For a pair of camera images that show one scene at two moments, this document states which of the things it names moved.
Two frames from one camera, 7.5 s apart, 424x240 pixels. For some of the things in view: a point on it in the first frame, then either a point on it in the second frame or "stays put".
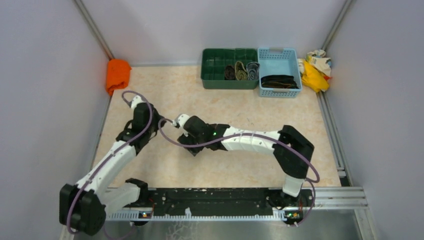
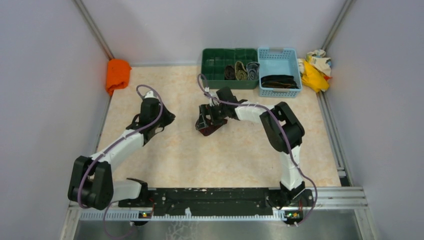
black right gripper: [185, 138] → [206, 110]
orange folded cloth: [117, 75] stays put
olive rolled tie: [240, 72] stays put
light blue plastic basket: [278, 61] stays put
